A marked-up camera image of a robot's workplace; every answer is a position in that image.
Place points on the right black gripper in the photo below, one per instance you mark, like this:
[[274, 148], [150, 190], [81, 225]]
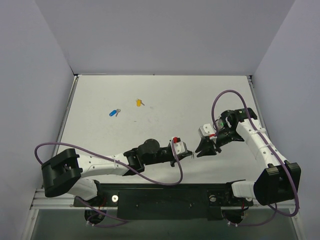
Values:
[[213, 144]]

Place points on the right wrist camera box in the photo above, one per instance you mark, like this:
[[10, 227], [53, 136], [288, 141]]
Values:
[[206, 130]]

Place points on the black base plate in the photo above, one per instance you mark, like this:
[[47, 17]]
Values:
[[185, 201]]

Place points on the yellow tag key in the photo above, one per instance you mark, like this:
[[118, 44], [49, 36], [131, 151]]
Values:
[[139, 103]]

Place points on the blue tag key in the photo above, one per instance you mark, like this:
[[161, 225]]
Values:
[[115, 112]]

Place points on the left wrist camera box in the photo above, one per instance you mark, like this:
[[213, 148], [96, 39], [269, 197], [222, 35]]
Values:
[[178, 145]]

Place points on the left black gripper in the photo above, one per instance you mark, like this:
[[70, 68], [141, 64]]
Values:
[[173, 155]]

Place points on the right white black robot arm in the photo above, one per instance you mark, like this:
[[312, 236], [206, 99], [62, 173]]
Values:
[[279, 179]]

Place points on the aluminium frame rail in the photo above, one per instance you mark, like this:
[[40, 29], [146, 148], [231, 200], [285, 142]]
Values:
[[63, 202]]

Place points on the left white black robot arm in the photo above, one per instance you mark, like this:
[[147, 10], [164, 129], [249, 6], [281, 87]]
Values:
[[69, 171]]

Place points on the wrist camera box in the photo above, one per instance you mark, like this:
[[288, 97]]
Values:
[[206, 130], [178, 145]]

